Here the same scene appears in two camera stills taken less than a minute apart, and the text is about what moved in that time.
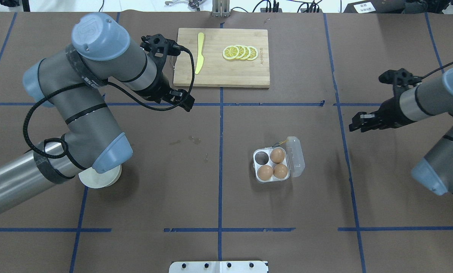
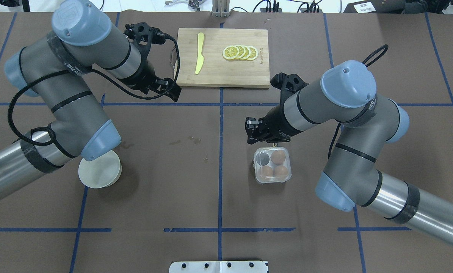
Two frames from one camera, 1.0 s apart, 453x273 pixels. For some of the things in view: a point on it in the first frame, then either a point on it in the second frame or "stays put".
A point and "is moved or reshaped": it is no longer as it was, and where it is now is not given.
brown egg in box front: (280, 171) stays put
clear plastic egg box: (273, 163) is moved or reshaped
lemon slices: (254, 53) stays put
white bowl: (90, 178) stays put
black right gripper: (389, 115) → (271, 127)
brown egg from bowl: (265, 172) stays put
